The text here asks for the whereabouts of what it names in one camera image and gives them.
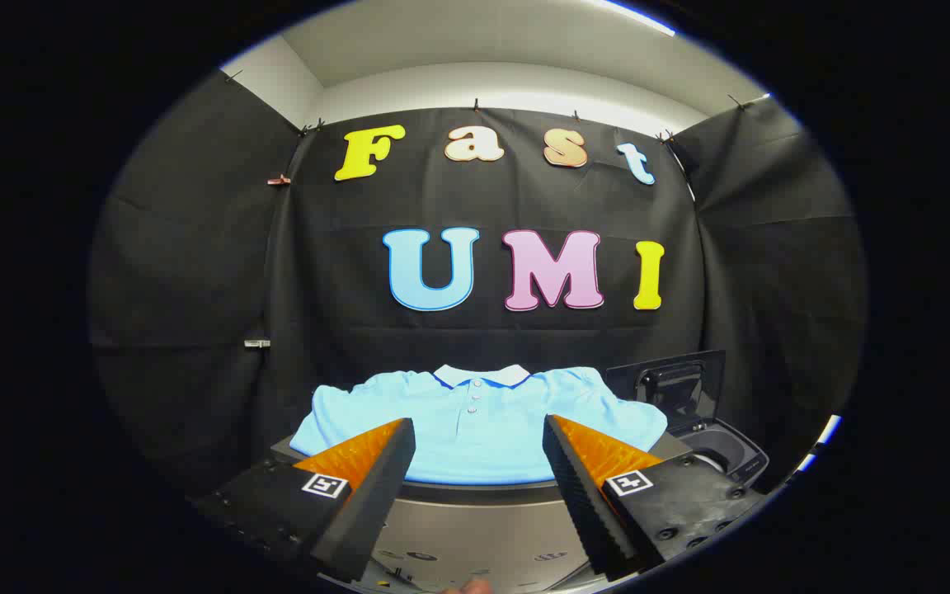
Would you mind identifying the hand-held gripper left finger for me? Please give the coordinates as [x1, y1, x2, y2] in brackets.
[195, 417, 416, 583]

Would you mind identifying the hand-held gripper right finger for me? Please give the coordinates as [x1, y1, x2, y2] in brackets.
[543, 414, 769, 582]

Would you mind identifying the light blue polo shirt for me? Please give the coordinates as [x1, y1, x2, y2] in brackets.
[289, 365, 668, 486]

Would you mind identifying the dark washing machine lid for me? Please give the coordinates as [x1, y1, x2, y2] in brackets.
[605, 350, 728, 431]

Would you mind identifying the grey washing machine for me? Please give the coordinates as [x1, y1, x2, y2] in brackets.
[663, 417, 771, 489]

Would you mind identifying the large grey cabinet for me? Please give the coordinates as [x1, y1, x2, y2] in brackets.
[270, 431, 695, 592]

